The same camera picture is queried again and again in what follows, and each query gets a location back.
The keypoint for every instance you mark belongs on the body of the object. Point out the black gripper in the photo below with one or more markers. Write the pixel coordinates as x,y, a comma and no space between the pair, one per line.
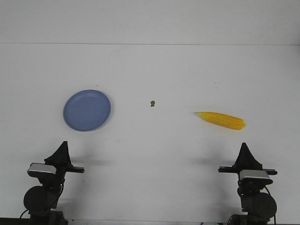
60,157
251,163

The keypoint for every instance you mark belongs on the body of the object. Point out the yellow corn cob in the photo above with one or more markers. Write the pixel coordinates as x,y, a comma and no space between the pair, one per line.
222,120

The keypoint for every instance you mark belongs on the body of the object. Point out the blue round plate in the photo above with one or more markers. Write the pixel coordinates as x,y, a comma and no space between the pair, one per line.
87,110

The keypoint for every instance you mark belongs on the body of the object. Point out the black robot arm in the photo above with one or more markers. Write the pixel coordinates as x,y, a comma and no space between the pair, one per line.
255,198
41,201

